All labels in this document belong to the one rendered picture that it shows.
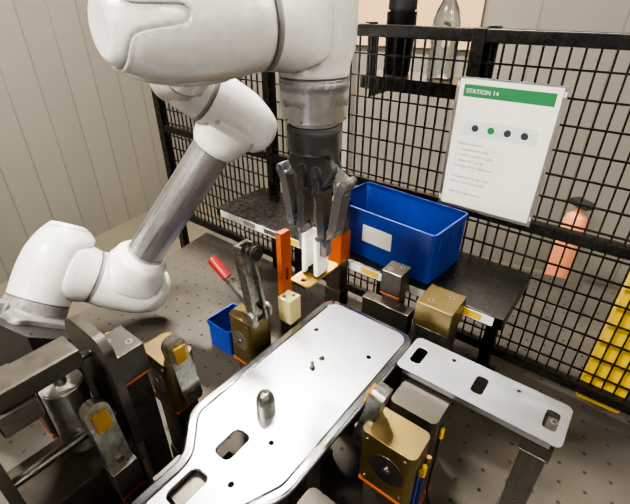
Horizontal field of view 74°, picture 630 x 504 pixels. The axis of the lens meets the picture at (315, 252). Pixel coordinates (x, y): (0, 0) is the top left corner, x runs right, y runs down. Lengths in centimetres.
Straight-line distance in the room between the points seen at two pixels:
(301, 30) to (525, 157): 67
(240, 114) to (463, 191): 57
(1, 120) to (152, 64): 283
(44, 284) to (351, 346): 80
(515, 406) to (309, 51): 65
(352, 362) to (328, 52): 55
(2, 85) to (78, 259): 211
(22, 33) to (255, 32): 292
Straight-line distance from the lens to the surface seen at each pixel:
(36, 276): 128
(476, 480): 110
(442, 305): 91
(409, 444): 69
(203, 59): 46
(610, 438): 131
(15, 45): 331
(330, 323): 92
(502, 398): 85
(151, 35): 44
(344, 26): 54
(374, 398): 64
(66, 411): 76
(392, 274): 95
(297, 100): 54
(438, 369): 86
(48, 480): 84
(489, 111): 105
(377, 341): 89
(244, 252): 79
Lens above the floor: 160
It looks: 31 degrees down
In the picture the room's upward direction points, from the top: straight up
